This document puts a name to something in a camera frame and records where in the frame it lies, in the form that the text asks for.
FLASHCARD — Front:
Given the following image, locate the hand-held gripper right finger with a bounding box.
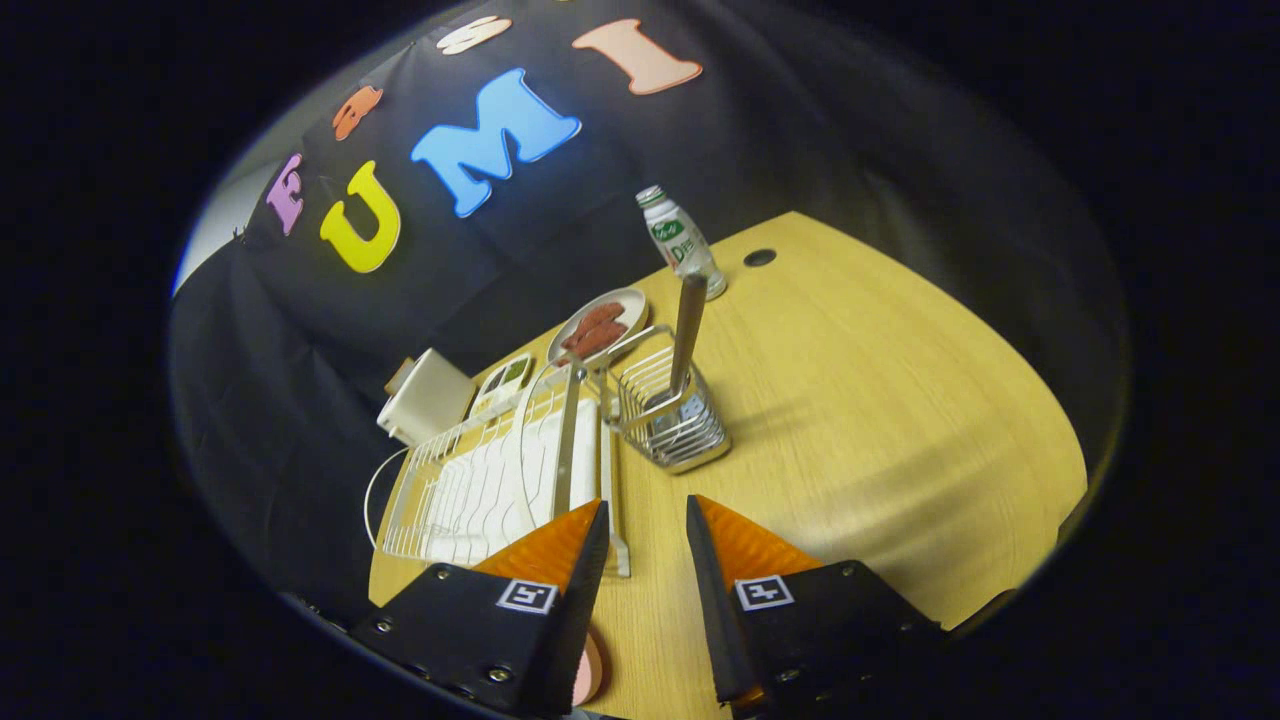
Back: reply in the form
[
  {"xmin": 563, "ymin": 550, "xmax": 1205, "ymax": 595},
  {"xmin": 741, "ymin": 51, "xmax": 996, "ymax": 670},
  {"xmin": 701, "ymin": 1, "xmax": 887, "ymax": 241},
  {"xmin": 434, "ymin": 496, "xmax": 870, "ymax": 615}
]
[{"xmin": 685, "ymin": 494, "xmax": 946, "ymax": 716}]

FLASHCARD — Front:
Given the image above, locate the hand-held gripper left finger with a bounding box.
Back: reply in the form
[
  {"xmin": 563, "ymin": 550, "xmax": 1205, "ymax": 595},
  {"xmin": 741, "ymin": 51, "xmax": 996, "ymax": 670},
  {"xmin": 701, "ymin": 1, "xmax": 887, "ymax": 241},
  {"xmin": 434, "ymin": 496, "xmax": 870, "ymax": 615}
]
[{"xmin": 345, "ymin": 498, "xmax": 611, "ymax": 719}]

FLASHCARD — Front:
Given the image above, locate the pink plate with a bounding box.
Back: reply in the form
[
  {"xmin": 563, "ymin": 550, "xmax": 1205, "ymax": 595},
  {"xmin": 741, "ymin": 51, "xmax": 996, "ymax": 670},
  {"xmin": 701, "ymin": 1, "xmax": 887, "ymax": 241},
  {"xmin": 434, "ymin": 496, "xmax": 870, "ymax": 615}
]
[{"xmin": 572, "ymin": 628, "xmax": 606, "ymax": 707}]

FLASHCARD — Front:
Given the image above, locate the white wire dish rack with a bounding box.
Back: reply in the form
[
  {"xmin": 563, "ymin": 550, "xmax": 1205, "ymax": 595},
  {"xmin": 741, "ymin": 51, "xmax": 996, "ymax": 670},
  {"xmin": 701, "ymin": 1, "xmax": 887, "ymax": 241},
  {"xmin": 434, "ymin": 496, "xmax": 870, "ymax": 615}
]
[{"xmin": 363, "ymin": 350, "xmax": 633, "ymax": 579}]

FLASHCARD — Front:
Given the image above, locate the metal wire basket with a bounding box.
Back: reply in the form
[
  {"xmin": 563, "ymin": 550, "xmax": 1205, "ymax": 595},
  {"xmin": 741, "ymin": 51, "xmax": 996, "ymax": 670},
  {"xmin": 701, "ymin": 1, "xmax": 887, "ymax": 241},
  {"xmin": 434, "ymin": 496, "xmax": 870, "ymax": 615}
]
[{"xmin": 600, "ymin": 325, "xmax": 732, "ymax": 475}]

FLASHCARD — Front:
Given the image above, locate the wooden-handled spoon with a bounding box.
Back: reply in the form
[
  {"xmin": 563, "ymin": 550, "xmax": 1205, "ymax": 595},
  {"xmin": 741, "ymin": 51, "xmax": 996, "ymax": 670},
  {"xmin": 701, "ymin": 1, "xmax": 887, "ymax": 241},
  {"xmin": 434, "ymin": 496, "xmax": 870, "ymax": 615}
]
[{"xmin": 645, "ymin": 273, "xmax": 709, "ymax": 421}]

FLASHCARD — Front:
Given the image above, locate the beige round dish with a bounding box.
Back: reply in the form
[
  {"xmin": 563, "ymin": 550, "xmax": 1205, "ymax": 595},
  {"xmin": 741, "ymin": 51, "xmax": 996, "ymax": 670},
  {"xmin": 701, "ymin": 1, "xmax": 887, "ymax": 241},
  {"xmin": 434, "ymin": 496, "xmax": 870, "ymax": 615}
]
[{"xmin": 547, "ymin": 287, "xmax": 649, "ymax": 366}]

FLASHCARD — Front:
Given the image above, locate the white divided tray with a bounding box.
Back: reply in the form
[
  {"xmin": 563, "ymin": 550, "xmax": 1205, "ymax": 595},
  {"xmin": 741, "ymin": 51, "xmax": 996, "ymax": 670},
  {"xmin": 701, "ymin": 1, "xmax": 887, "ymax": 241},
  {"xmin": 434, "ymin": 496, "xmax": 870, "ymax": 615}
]
[{"xmin": 470, "ymin": 352, "xmax": 536, "ymax": 419}]

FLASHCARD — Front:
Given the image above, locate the white toaster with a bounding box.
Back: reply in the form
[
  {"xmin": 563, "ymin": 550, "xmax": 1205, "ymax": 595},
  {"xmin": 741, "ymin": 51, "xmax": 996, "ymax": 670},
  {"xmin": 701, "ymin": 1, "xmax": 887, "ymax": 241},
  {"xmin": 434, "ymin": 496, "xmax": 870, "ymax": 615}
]
[{"xmin": 377, "ymin": 348, "xmax": 479, "ymax": 448}]

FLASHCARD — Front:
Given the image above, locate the black backdrop cloth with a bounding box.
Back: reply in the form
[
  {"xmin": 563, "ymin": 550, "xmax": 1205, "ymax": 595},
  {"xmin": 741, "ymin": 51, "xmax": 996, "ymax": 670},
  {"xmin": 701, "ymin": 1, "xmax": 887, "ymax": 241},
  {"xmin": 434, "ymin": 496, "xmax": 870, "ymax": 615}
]
[{"xmin": 165, "ymin": 0, "xmax": 1131, "ymax": 641}]

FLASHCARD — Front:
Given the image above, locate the white bottle with green label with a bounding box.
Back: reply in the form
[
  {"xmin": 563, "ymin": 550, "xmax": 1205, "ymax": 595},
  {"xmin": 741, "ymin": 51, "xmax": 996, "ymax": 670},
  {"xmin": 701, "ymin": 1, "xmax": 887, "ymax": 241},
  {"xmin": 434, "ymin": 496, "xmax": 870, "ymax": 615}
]
[{"xmin": 636, "ymin": 185, "xmax": 728, "ymax": 301}]

